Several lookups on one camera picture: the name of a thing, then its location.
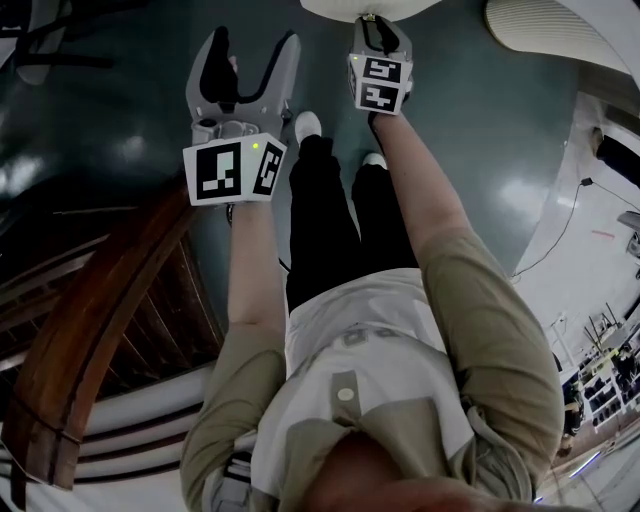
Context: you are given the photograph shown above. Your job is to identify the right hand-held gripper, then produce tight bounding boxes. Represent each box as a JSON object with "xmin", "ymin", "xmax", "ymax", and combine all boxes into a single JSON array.
[{"xmin": 348, "ymin": 14, "xmax": 415, "ymax": 116}]

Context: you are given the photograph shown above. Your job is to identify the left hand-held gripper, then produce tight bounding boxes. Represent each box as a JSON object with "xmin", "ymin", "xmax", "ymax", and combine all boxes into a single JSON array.
[{"xmin": 182, "ymin": 25, "xmax": 303, "ymax": 207}]

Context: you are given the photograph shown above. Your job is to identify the person's right forearm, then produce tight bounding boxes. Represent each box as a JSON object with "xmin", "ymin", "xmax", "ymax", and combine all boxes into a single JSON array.
[{"xmin": 372, "ymin": 112, "xmax": 484, "ymax": 261}]

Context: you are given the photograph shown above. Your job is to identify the person's left forearm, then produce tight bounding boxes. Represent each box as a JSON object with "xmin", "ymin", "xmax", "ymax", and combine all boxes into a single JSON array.
[{"xmin": 227, "ymin": 199, "xmax": 290, "ymax": 332}]

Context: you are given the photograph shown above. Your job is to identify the person's left white shoe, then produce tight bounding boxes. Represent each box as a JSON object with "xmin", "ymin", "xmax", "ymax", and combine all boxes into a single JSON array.
[{"xmin": 294, "ymin": 110, "xmax": 323, "ymax": 144}]

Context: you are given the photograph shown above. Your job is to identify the person's black trousers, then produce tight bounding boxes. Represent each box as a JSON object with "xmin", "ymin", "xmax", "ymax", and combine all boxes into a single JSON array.
[{"xmin": 285, "ymin": 134, "xmax": 420, "ymax": 315}]

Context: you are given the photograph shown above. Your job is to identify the person's white and khaki shirt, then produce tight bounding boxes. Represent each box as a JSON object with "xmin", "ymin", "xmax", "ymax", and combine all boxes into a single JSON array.
[{"xmin": 178, "ymin": 227, "xmax": 566, "ymax": 512}]

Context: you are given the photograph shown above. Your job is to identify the white black striped bedding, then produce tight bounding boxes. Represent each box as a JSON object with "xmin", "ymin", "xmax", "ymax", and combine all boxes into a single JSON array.
[{"xmin": 0, "ymin": 359, "xmax": 232, "ymax": 512}]

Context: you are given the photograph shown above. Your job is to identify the person's chin and neck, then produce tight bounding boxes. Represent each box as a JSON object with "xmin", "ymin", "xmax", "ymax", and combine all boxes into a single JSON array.
[{"xmin": 299, "ymin": 429, "xmax": 506, "ymax": 512}]

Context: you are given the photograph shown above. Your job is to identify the black power adapter cable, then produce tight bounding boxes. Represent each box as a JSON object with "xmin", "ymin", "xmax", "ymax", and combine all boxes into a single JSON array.
[{"xmin": 509, "ymin": 177, "xmax": 640, "ymax": 279}]

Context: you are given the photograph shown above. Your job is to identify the dark wooden bed frame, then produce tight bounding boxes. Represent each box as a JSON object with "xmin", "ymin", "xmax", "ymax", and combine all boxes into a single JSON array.
[{"xmin": 0, "ymin": 174, "xmax": 227, "ymax": 507}]

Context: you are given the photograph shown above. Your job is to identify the grey strap with black buckle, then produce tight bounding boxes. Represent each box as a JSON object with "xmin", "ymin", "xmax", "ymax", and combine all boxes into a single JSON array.
[{"xmin": 207, "ymin": 439, "xmax": 254, "ymax": 512}]

